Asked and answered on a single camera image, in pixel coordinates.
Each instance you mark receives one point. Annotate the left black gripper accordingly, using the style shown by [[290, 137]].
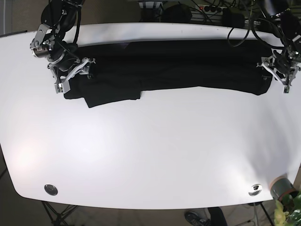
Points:
[[282, 66]]

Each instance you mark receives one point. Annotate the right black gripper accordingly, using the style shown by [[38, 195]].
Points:
[[65, 67]]

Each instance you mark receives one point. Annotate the black printed T-shirt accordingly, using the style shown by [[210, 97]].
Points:
[[123, 71]]

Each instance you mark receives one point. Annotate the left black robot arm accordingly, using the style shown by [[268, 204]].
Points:
[[277, 13]]

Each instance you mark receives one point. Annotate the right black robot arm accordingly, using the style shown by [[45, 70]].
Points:
[[56, 40]]

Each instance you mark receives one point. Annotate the grey plant pot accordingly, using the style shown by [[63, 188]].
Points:
[[280, 187]]

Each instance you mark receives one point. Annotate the right silver table grommet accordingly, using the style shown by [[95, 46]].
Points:
[[255, 190]]

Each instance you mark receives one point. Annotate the silver table grommet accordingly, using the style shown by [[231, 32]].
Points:
[[255, 190], [51, 190]]

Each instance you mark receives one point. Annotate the left silver table grommet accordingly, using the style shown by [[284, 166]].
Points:
[[51, 190]]

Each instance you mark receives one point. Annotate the green potted plant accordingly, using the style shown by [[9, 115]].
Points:
[[288, 211]]

